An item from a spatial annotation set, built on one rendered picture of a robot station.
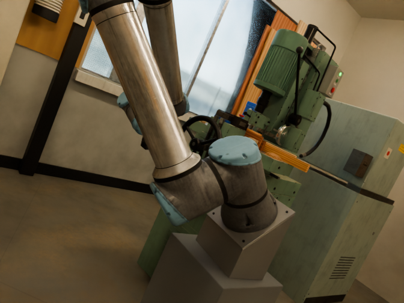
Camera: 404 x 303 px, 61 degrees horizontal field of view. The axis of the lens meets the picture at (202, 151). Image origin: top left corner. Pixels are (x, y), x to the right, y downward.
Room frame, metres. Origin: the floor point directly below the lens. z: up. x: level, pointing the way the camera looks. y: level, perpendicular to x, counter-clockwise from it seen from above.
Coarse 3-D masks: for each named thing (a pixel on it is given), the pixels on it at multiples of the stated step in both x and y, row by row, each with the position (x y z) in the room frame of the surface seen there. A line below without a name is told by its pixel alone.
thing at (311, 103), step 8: (304, 96) 1.92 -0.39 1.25; (312, 96) 1.89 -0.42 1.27; (320, 96) 1.88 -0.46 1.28; (304, 104) 1.90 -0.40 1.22; (312, 104) 1.87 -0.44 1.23; (320, 104) 1.91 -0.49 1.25; (296, 112) 1.92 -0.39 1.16; (304, 112) 1.89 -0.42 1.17; (312, 112) 1.88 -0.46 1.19; (312, 120) 1.91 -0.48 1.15
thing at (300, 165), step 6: (264, 150) 1.76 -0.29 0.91; (270, 150) 1.74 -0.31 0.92; (276, 150) 1.72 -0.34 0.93; (282, 156) 1.69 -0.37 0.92; (288, 156) 1.67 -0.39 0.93; (288, 162) 1.66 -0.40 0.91; (294, 162) 1.64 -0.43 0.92; (300, 162) 1.63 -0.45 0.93; (300, 168) 1.62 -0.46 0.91; (306, 168) 1.60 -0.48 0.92
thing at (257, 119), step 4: (248, 112) 1.84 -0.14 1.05; (252, 112) 1.82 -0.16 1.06; (256, 112) 1.81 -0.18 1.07; (252, 116) 1.82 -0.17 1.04; (256, 116) 1.80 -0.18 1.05; (260, 116) 1.83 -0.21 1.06; (264, 116) 1.85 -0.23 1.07; (248, 120) 1.82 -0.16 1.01; (252, 120) 1.81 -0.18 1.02; (256, 120) 1.82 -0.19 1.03; (260, 120) 1.84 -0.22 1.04; (264, 120) 1.87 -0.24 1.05; (268, 120) 1.90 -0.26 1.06; (252, 124) 1.81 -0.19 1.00; (256, 124) 1.83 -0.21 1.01; (260, 124) 1.86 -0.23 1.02; (264, 124) 1.88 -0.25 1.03; (260, 128) 1.87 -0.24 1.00; (264, 128) 1.89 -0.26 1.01
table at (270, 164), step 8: (192, 128) 1.89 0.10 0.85; (200, 128) 1.86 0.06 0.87; (200, 136) 1.72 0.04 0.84; (264, 152) 1.71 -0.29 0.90; (264, 160) 1.57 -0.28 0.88; (272, 160) 1.54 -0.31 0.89; (264, 168) 1.56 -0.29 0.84; (272, 168) 1.56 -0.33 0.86; (280, 168) 1.61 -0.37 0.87; (288, 168) 1.66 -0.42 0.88; (288, 176) 1.69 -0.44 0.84
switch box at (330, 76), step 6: (330, 66) 1.99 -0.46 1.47; (336, 66) 1.97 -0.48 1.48; (330, 72) 1.98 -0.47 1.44; (336, 72) 1.96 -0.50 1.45; (342, 72) 2.01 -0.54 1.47; (324, 78) 1.99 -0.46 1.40; (330, 78) 1.96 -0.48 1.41; (336, 78) 1.98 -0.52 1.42; (324, 84) 1.98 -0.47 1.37; (330, 84) 1.96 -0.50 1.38; (336, 84) 2.01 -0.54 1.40; (324, 90) 1.97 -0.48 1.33; (330, 90) 1.98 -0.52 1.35; (330, 96) 2.01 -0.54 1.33
